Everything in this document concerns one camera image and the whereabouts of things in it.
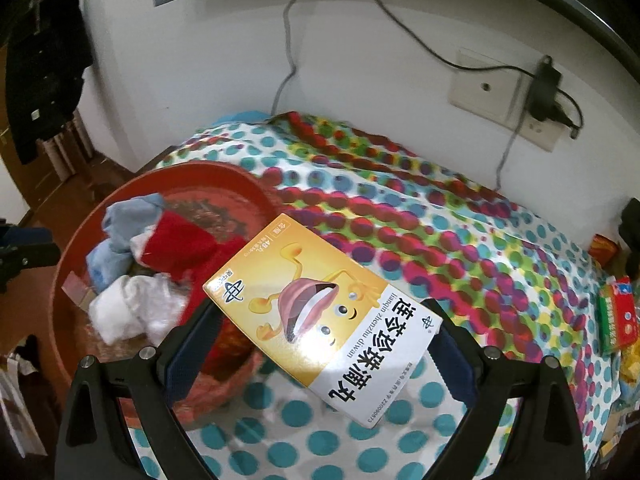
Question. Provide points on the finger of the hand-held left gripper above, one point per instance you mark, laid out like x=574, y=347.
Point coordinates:
x=27, y=236
x=32, y=256

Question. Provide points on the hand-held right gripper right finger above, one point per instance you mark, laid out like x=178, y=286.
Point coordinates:
x=455, y=367

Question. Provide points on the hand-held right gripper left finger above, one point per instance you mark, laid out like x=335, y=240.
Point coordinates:
x=192, y=357

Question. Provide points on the small dark red box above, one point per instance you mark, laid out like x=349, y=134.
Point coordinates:
x=77, y=288

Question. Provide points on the clear plastic bag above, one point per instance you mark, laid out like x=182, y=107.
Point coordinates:
x=167, y=305

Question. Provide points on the large white sock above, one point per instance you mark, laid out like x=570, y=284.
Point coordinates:
x=117, y=310

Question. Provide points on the grey-blue sock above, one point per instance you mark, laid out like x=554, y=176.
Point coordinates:
x=122, y=222

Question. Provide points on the red packet with white end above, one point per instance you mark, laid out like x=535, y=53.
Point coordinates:
x=175, y=245

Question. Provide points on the yellow medicine box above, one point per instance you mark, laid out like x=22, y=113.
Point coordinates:
x=310, y=320

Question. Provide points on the red round tray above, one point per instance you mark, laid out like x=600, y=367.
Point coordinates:
x=210, y=185

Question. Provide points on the ribbed radiator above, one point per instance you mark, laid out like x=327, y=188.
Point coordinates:
x=67, y=147

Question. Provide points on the colourful polka dot cloth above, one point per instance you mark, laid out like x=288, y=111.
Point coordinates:
x=425, y=220

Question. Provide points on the dark hanging clothing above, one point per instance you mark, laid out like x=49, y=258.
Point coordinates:
x=45, y=70

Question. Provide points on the green and red box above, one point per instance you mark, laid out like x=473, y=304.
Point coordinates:
x=617, y=315

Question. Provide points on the pile of snack packets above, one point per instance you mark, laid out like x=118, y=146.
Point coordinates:
x=627, y=390

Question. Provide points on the orange-red snack packet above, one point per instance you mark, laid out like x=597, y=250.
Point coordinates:
x=602, y=250

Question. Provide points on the black stand holder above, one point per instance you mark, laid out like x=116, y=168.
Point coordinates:
x=631, y=230

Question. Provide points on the blue underlay cloth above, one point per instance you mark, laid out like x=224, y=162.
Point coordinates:
x=237, y=117

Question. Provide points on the black plug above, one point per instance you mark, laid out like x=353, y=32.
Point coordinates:
x=567, y=115

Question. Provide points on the black power adapter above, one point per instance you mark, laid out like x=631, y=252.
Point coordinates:
x=545, y=87

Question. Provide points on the white wall socket plate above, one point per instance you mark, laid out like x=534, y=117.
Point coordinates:
x=485, y=90

